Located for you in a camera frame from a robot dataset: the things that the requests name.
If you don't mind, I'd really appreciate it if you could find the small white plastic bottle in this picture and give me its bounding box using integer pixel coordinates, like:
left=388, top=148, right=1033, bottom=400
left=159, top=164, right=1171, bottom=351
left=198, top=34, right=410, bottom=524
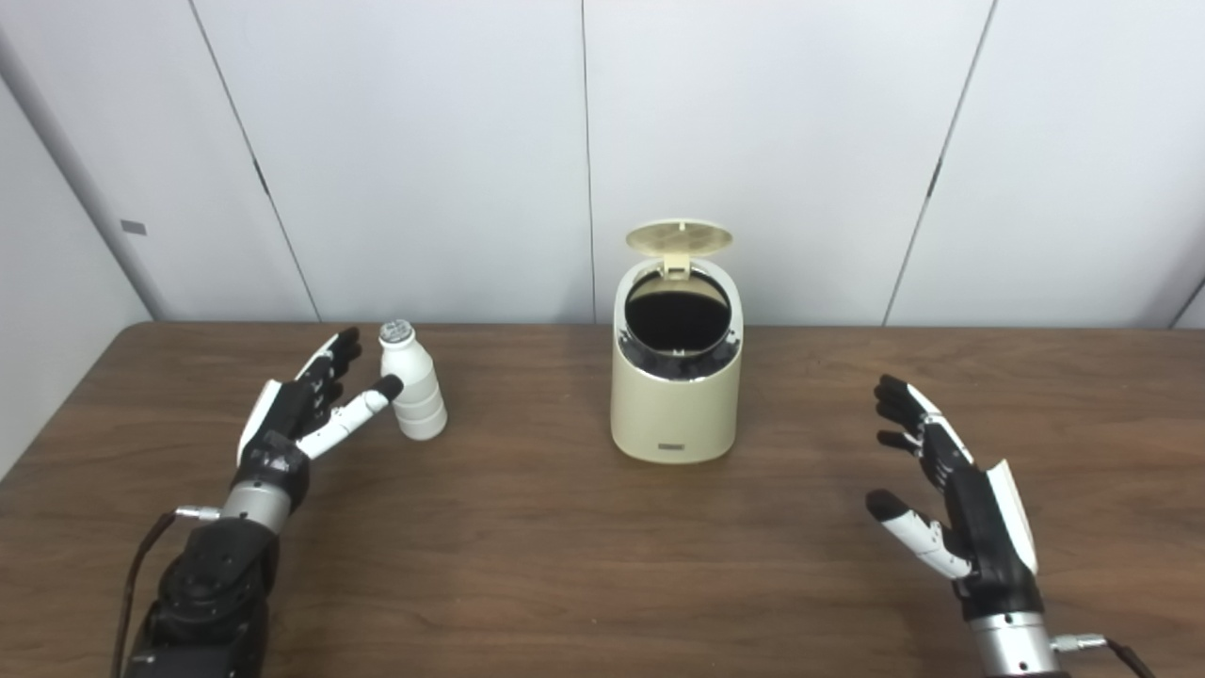
left=378, top=320, right=448, bottom=441

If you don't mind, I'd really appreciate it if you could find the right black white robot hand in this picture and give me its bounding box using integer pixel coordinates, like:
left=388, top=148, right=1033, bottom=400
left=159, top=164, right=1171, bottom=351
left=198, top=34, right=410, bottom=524
left=866, top=375, right=1044, bottom=622

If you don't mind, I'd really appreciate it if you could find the cream-colored bin with lid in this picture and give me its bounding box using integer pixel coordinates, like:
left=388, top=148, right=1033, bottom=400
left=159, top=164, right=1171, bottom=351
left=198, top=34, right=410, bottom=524
left=610, top=219, right=745, bottom=464

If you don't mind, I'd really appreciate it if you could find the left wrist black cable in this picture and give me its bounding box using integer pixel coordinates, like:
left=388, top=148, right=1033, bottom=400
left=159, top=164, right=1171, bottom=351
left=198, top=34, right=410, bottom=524
left=111, top=507, right=222, bottom=678

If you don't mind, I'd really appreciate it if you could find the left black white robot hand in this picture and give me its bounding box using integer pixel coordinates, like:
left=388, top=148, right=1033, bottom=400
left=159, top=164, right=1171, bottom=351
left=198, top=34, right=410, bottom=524
left=235, top=327, right=405, bottom=492

